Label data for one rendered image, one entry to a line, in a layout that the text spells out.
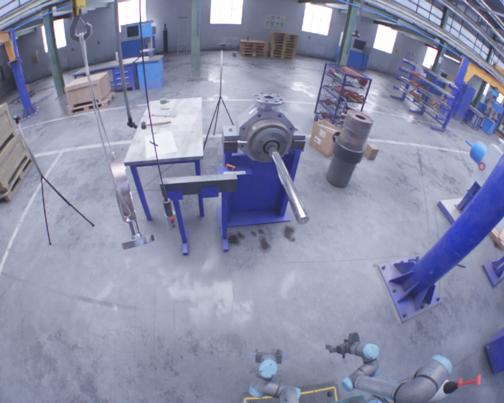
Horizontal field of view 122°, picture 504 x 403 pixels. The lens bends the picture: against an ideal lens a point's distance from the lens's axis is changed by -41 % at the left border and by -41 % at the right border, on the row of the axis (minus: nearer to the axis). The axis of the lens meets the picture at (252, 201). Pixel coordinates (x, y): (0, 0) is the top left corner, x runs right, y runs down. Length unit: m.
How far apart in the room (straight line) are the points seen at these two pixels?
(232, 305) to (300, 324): 0.64
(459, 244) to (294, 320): 1.63
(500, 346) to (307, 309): 2.59
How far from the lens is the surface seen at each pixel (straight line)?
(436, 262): 2.49
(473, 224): 2.21
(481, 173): 4.28
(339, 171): 3.36
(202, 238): 2.57
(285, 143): 1.92
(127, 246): 1.36
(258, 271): 2.36
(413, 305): 2.88
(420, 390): 0.99
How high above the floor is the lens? 2.08
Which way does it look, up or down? 45 degrees down
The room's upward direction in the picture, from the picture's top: 7 degrees clockwise
